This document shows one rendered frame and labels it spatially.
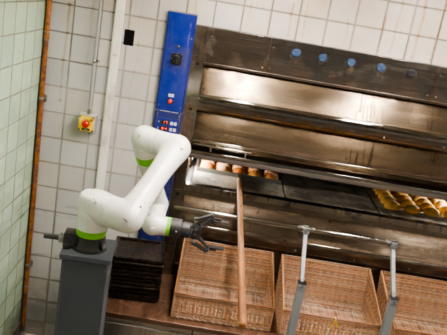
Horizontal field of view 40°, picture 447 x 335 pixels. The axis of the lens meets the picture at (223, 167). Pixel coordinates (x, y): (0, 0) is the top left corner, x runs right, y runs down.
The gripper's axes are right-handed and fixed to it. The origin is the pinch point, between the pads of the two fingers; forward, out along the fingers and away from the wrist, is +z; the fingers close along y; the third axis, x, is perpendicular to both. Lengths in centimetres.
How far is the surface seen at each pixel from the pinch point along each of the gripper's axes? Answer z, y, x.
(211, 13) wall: -25, -100, -69
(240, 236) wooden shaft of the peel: 7.7, -2.0, 2.1
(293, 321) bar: 44, 44, -10
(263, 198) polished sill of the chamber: 23, 0, -70
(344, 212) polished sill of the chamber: 72, 0, -69
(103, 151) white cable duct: -74, -12, -69
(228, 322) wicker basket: 12, 58, -21
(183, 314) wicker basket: -13, 57, -21
